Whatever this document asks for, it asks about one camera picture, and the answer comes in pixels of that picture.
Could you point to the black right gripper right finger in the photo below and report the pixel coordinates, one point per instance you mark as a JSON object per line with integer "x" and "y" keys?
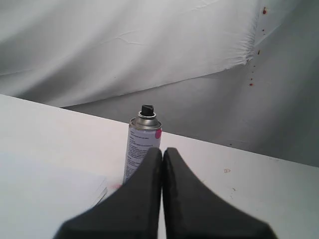
{"x": 193, "y": 211}

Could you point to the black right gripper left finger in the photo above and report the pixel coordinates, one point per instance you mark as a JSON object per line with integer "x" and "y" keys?
{"x": 131, "y": 212}

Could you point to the white spray paint can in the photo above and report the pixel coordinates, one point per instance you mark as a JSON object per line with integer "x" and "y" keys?
{"x": 144, "y": 132}

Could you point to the white paper stack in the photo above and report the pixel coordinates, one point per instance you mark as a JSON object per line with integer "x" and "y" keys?
{"x": 36, "y": 197}

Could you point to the white backdrop cloth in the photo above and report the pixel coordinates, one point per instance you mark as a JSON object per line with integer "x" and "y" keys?
{"x": 240, "y": 73}

